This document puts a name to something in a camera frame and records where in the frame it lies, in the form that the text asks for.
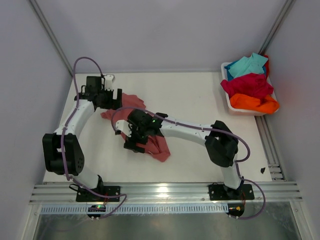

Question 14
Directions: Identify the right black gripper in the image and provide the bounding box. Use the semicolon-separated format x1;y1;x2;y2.
124;120;149;154

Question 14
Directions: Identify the salmon pink t shirt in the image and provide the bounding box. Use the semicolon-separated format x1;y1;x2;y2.
113;93;171;163

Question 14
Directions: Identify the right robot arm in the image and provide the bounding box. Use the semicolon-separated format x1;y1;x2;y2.
115;109;244;200

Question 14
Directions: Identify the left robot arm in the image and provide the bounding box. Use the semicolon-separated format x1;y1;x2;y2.
42;74;122;202

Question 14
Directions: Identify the left black controller board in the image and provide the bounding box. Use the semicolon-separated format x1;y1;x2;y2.
86;204;106;219

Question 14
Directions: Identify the black controller board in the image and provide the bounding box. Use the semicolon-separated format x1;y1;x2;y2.
86;204;106;219
226;203;245;218

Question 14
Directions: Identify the right black controller board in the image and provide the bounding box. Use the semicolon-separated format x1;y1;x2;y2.
226;203;245;218

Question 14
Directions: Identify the crimson red t shirt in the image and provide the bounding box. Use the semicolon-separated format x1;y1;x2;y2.
220;73;274;99

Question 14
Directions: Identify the teal t shirt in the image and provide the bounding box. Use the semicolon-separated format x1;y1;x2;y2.
224;53;269;81

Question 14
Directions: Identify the orange t shirt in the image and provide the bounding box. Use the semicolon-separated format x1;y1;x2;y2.
229;93;280;114

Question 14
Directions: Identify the red t shirt in bin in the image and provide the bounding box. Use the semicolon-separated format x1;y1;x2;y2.
262;54;270;79

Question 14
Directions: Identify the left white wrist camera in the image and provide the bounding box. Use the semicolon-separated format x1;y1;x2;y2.
103;74;115;91

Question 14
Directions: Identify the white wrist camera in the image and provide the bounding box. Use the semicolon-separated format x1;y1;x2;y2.
115;119;132;138
103;74;115;91

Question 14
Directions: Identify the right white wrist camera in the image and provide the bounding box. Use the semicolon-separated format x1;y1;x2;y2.
115;119;132;138

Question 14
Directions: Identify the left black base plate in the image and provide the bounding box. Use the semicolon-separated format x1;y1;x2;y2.
75;185;121;203

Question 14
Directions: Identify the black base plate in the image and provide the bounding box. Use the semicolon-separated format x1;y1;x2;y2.
75;185;121;203
208;182;255;201

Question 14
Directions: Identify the slotted grey cable duct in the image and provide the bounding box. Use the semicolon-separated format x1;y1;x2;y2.
39;202;228;215

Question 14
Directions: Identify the aluminium front rail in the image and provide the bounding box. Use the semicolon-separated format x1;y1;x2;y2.
29;181;303;204

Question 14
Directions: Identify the aluminium rail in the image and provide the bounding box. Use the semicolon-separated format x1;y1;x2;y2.
254;115;287;182
29;181;303;204

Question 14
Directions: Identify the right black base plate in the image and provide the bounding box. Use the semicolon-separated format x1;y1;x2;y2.
208;182;255;201

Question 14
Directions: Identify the left corner aluminium post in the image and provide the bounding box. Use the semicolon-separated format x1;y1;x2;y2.
27;0;73;76

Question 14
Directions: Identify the corner aluminium post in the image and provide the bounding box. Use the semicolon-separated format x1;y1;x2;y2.
27;0;73;76
258;0;296;55

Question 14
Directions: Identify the right side aluminium rail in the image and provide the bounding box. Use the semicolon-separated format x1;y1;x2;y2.
254;115;287;182

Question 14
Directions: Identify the right corner aluminium post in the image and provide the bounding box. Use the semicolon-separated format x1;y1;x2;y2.
258;0;296;55

